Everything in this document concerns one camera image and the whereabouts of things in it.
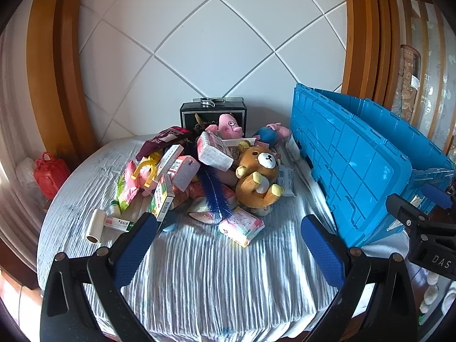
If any green wet wipes pack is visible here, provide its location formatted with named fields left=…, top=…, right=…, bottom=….
left=117, top=180, right=133, bottom=212

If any white red medicine box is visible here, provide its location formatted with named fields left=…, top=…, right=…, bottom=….
left=156, top=144, right=184, bottom=183

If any red white medicine pack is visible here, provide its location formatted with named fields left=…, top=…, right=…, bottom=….
left=167, top=155, right=201, bottom=192

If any white lint roller refill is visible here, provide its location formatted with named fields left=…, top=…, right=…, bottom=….
left=85, top=208, right=106, bottom=245

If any patterned hanging scroll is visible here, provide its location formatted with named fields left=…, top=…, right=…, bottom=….
left=391, top=44, right=423, bottom=123

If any red handbag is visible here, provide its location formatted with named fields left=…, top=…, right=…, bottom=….
left=33, top=152, right=71, bottom=199

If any wooden wall frame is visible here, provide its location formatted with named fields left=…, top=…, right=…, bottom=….
left=26, top=0, right=101, bottom=172
left=340, top=0, right=400, bottom=112

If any brown bear plush toy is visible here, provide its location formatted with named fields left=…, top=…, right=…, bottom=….
left=234, top=145, right=283, bottom=215

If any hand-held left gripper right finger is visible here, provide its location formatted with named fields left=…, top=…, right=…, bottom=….
left=300, top=214, right=418, bottom=342

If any blue bottle brush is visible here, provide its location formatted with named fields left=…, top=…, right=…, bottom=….
left=197, top=166, right=233, bottom=225

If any pink pig plush toy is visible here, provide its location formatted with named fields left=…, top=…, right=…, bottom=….
left=205, top=113, right=245, bottom=140

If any wooden framed glass door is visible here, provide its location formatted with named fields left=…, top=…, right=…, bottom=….
left=397, top=0, right=456, bottom=166

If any maroon snack bag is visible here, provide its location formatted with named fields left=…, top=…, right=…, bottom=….
left=135, top=126, right=193, bottom=161

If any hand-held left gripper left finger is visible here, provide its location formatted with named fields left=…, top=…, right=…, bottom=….
left=40, top=213, right=158, bottom=342

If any white printed packet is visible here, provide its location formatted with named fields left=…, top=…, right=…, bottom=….
left=285, top=137, right=304, bottom=165
left=277, top=166, right=297, bottom=197

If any yellow plastic clip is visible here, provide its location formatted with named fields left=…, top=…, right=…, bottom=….
left=131, top=156, right=159, bottom=189

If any black tin box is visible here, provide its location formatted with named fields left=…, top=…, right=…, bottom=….
left=179, top=97, right=245, bottom=139

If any blue and pink plush toy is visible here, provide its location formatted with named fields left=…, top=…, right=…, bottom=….
left=252, top=123, right=293, bottom=147

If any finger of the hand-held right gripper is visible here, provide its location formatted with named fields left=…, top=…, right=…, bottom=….
left=423, top=183, right=456, bottom=210
left=386, top=192, right=433, bottom=229

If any green orange medicine box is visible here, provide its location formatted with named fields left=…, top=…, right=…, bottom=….
left=149, top=174, right=176, bottom=219

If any sheer curtain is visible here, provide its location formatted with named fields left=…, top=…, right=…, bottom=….
left=0, top=25, right=48, bottom=237

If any blue plastic storage crate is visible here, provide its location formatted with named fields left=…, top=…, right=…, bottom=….
left=289, top=83, right=456, bottom=249

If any white plastic bag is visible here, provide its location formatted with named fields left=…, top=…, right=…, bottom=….
left=15, top=157, right=44, bottom=202

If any white barcode medicine box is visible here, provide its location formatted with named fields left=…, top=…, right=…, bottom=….
left=156, top=194, right=176, bottom=223

